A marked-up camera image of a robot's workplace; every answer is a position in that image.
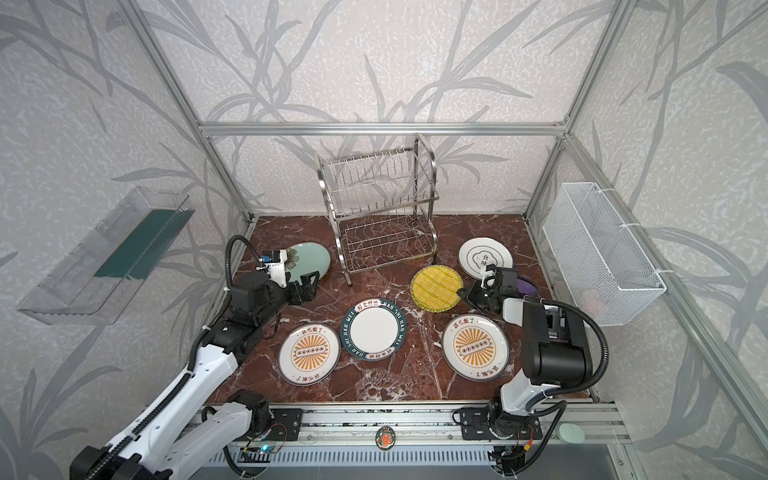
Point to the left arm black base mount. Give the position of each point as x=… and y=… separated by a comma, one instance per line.
x=284, y=427

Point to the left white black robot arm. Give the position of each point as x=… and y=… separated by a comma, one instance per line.
x=154, y=445

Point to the purple pink spatula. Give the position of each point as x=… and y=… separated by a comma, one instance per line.
x=527, y=289

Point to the pale green round puck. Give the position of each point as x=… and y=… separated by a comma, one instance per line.
x=571, y=433

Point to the pale green flower plate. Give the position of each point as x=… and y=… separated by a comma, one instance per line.
x=305, y=259

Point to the right orange sunburst plate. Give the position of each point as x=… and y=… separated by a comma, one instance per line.
x=475, y=347

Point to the clear plastic wall tray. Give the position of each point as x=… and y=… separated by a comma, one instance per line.
x=95, y=282

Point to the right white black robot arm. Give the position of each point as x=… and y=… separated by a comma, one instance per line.
x=563, y=351

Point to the round orange sticker badge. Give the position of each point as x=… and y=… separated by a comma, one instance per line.
x=385, y=438

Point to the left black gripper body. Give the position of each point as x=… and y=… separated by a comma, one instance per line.
x=297, y=288

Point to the steel two-tier dish rack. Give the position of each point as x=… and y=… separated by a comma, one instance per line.
x=380, y=206

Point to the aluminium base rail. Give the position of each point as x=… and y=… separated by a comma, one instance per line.
x=343, y=434

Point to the left orange sunburst plate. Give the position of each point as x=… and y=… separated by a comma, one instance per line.
x=309, y=354

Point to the aluminium cage frame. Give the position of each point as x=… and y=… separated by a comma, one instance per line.
x=743, y=393

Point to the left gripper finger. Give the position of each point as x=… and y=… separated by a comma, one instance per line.
x=309, y=282
x=296, y=295

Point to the orange sunburst plate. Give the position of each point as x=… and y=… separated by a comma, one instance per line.
x=309, y=354
x=475, y=347

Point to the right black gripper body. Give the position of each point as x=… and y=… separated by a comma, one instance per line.
x=486, y=294

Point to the white wire mesh basket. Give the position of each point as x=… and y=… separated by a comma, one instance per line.
x=608, y=274

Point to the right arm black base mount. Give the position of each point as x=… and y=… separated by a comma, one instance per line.
x=480, y=424

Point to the yellow woven pattern plate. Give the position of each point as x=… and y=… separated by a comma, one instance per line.
x=435, y=288

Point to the white plate dark green rim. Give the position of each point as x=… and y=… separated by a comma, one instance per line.
x=373, y=329

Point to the white plate thin teal rim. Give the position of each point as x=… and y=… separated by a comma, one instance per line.
x=475, y=254

